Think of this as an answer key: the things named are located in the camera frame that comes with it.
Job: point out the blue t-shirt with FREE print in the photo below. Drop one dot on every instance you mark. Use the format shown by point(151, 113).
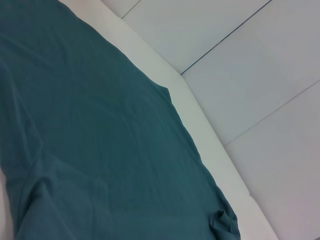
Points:
point(100, 137)

